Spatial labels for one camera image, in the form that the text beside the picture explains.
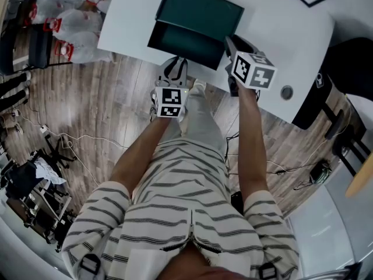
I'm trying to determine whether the round wooden table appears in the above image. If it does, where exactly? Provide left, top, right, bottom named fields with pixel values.
left=344, top=152, right=373, bottom=198

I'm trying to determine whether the group of clear water jugs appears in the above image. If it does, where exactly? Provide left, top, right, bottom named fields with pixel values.
left=24, top=0, right=117, bottom=64

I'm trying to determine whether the cluttered metal rack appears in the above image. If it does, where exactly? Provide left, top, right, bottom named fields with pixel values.
left=5, top=181, right=74, bottom=245

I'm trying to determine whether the person's pale trouser leg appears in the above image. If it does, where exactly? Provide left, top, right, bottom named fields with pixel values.
left=174, top=81, right=226, bottom=155

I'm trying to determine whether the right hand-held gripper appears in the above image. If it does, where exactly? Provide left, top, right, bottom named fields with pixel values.
left=224, top=36, right=277, bottom=97

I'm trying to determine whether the black office chair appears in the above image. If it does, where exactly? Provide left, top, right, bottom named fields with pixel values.
left=291, top=36, right=373, bottom=131

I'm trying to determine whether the black strap buckle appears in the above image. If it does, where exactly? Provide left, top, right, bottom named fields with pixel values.
left=259, top=262, right=278, bottom=280
left=79, top=254, right=101, bottom=276

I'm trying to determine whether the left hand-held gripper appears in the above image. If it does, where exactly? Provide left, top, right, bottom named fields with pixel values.
left=151, top=56, right=189, bottom=120

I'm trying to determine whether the person's left forearm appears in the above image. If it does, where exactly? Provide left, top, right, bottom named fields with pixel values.
left=110, top=116, right=173, bottom=198

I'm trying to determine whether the black table base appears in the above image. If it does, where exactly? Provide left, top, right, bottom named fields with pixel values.
left=322, top=97, right=373, bottom=178

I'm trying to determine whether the black swivel chair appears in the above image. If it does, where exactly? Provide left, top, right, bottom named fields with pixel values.
left=1, top=134, right=78, bottom=198

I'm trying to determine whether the grey desk cable grommet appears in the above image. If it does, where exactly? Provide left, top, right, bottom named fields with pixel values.
left=280, top=85, right=294, bottom=101

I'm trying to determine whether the crumpled white cloth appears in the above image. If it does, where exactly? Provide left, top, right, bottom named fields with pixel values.
left=34, top=159, right=68, bottom=186

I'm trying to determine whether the glossy grey cabinet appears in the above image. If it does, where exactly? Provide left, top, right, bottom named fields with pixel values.
left=287, top=167, right=373, bottom=280

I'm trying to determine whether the black folding chair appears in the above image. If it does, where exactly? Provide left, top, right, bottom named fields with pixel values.
left=27, top=24, right=74, bottom=70

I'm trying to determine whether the person's right forearm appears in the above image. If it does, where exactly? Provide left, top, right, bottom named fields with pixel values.
left=236, top=87, right=270, bottom=204

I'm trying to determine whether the white floor cable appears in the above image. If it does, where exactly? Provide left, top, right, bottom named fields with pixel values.
left=8, top=109, right=336, bottom=190

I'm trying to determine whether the person's neck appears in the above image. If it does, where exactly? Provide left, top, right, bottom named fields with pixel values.
left=156, top=240, right=252, bottom=280

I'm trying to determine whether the black floor cable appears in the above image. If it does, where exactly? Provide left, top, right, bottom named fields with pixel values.
left=225, top=131, right=317, bottom=191

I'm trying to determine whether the green and black device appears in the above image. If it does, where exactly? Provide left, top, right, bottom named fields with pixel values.
left=309, top=162, right=332, bottom=184

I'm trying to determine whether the white desk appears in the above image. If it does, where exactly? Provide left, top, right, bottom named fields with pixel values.
left=96, top=0, right=336, bottom=125

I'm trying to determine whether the person's striped cream shirt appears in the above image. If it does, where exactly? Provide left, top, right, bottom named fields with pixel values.
left=61, top=139, right=301, bottom=280

